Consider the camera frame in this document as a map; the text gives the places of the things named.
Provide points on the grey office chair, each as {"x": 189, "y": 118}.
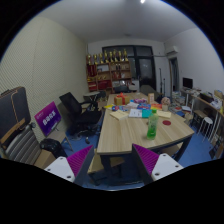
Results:
{"x": 148, "y": 90}

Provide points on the white printed booklet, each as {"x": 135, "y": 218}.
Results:
{"x": 135, "y": 113}

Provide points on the blue red patterned book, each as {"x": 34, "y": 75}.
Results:
{"x": 119, "y": 108}

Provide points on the pink flowers in white pot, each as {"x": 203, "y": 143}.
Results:
{"x": 165, "y": 101}

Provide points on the flat round red coaster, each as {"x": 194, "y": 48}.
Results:
{"x": 166, "y": 122}

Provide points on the green tea drink bottle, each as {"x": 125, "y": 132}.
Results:
{"x": 152, "y": 128}

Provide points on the cluttered wooden side desk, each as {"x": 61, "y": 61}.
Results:
{"x": 210, "y": 103}

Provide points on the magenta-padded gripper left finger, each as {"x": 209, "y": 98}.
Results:
{"x": 63, "y": 166}

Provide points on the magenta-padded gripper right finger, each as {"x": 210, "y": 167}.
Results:
{"x": 163, "y": 165}

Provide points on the grey striped chair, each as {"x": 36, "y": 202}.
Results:
{"x": 21, "y": 148}

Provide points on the white wall air conditioner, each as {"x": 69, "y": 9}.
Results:
{"x": 172, "y": 50}

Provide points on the purple sign board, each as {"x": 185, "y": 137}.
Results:
{"x": 47, "y": 119}

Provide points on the black office chair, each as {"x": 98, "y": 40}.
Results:
{"x": 81, "y": 116}

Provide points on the stack of books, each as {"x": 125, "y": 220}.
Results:
{"x": 178, "y": 99}

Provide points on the black bag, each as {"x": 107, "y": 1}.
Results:
{"x": 51, "y": 147}

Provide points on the black computer monitor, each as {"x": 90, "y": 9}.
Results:
{"x": 187, "y": 82}

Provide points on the beige notebook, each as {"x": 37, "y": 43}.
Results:
{"x": 119, "y": 115}

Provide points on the pink patterned packet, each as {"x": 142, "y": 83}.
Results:
{"x": 140, "y": 100}

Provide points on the orange yellow book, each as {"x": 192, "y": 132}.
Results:
{"x": 156, "y": 106}

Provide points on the small white round table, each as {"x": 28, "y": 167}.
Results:
{"x": 91, "y": 94}

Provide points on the yellow gift box red ribbon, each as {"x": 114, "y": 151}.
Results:
{"x": 121, "y": 100}

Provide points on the black framed glass door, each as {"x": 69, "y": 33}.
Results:
{"x": 145, "y": 68}

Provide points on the wooden shelf unit with trophies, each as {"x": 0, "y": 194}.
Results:
{"x": 108, "y": 75}

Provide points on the black case with orange trim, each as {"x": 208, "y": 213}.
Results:
{"x": 13, "y": 110}

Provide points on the white round stool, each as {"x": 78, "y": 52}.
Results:
{"x": 206, "y": 120}

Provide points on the small orange standing box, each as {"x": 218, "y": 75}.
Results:
{"x": 151, "y": 98}

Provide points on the brown wooden stool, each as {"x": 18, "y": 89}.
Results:
{"x": 200, "y": 115}

